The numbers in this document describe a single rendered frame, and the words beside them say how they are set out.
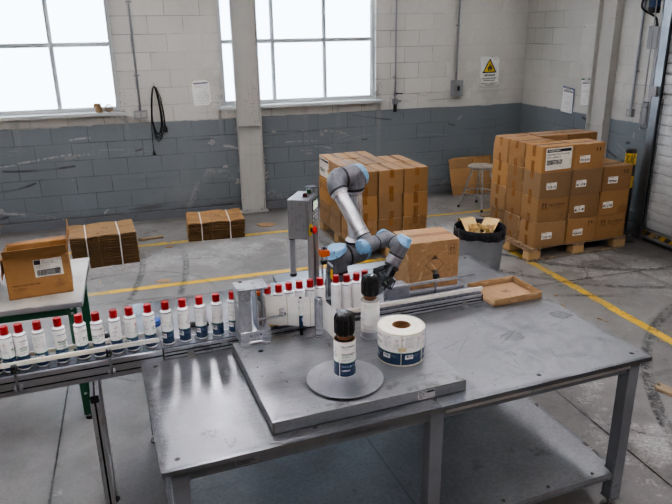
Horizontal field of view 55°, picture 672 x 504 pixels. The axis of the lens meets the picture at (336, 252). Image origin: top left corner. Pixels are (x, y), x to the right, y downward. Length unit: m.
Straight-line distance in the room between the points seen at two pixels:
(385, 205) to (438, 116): 2.85
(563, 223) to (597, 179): 0.54
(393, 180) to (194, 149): 2.84
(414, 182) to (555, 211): 1.40
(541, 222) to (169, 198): 4.47
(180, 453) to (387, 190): 4.52
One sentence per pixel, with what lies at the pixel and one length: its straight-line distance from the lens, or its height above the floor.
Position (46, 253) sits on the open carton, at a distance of 3.98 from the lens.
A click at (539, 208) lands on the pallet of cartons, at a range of 6.52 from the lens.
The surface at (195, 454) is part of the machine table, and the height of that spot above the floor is 0.83.
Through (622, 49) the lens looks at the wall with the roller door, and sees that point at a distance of 8.11.
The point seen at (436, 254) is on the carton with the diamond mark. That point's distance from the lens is 3.53.
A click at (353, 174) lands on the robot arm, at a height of 1.51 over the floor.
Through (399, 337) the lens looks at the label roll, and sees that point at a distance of 2.65.
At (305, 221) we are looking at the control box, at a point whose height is 1.38.
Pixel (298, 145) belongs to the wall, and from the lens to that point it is 8.44.
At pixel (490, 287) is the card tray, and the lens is 3.68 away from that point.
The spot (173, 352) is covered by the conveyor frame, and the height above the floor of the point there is 0.86.
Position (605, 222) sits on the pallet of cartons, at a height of 0.32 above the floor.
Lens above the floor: 2.20
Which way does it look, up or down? 19 degrees down
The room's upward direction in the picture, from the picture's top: 1 degrees counter-clockwise
